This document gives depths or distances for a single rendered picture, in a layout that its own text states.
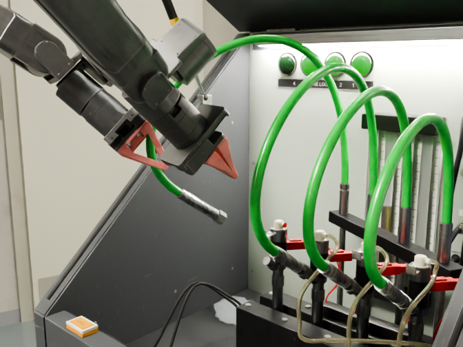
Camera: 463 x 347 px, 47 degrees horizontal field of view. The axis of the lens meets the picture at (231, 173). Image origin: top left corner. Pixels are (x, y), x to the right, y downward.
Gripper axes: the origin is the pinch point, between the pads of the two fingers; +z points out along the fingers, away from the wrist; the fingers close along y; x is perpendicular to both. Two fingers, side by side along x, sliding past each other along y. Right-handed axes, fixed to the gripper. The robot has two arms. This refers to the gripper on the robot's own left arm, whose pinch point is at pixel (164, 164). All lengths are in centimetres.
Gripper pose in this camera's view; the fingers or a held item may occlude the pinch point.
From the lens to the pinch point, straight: 85.8
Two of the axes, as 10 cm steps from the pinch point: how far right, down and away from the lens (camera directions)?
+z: 7.5, 6.6, 0.9
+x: -6.5, 7.5, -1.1
